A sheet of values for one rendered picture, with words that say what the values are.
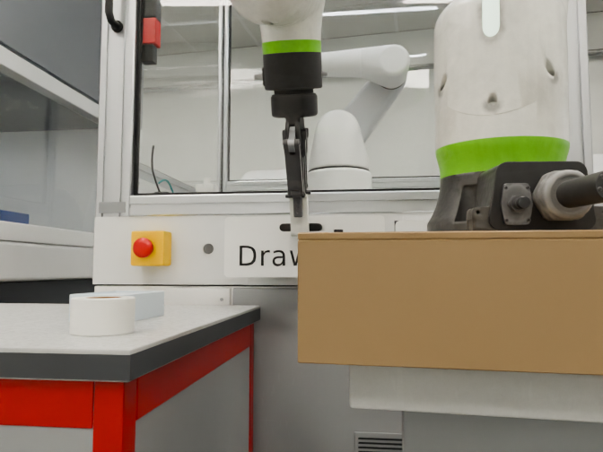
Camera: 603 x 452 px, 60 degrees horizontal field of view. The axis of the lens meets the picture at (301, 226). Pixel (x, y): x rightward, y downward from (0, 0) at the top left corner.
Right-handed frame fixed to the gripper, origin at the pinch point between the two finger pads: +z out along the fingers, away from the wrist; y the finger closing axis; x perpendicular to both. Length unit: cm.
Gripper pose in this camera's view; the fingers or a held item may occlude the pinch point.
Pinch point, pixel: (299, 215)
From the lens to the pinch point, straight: 88.7
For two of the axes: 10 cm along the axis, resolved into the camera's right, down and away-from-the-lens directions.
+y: -1.2, 2.6, -9.6
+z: 0.4, 9.6, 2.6
